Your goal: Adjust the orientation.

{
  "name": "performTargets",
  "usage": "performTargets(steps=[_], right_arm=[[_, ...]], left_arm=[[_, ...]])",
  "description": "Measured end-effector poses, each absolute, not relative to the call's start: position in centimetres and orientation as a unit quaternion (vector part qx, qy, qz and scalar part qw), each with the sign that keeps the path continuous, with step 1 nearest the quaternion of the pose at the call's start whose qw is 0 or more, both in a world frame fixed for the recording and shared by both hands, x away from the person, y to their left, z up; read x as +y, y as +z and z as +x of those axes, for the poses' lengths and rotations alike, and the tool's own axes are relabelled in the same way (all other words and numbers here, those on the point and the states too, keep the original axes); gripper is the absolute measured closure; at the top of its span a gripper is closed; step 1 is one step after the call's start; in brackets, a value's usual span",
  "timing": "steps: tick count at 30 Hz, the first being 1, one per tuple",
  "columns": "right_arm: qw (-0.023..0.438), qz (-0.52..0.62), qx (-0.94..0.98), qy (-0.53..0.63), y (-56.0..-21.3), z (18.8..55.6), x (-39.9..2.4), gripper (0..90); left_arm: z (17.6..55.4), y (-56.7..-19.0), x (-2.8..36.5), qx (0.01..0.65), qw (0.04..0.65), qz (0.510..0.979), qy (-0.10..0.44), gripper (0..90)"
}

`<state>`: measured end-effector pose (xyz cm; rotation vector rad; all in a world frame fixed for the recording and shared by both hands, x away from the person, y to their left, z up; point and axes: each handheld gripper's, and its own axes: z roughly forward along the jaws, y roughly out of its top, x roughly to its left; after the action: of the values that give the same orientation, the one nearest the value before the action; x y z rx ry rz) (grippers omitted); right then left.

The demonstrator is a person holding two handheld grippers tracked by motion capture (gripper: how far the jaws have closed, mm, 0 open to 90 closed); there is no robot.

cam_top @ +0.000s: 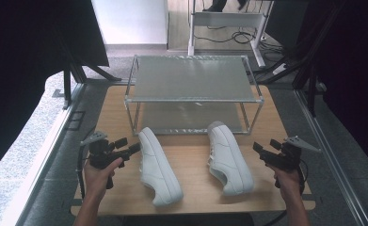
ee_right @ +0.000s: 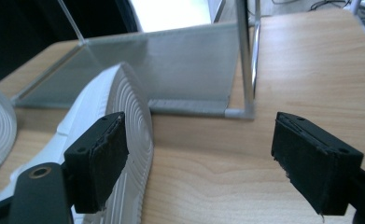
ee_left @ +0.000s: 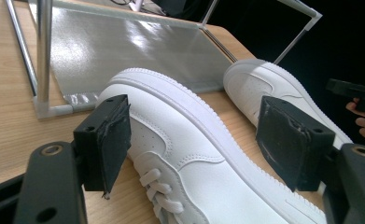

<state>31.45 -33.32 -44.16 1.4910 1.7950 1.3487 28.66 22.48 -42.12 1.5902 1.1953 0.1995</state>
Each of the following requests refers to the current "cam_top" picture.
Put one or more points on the metal shoe rack grey shelves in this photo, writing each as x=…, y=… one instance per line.
x=191, y=78

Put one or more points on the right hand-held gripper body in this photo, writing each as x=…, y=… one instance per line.
x=286, y=157

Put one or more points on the black curtain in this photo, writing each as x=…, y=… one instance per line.
x=24, y=69
x=351, y=69

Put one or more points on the person's right hand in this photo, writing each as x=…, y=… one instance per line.
x=286, y=183

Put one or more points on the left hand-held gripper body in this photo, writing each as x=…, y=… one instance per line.
x=101, y=155

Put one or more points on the white leather sneaker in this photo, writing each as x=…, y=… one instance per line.
x=156, y=166
x=230, y=163

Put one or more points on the person's left hand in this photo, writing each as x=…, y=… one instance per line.
x=97, y=182

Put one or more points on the aluminium frame rail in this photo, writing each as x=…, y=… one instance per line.
x=332, y=157
x=51, y=141

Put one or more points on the black metal stand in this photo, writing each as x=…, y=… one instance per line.
x=311, y=91
x=67, y=88

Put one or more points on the white power strip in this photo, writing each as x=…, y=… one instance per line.
x=279, y=69

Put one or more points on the white desk frame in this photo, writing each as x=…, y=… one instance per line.
x=225, y=19

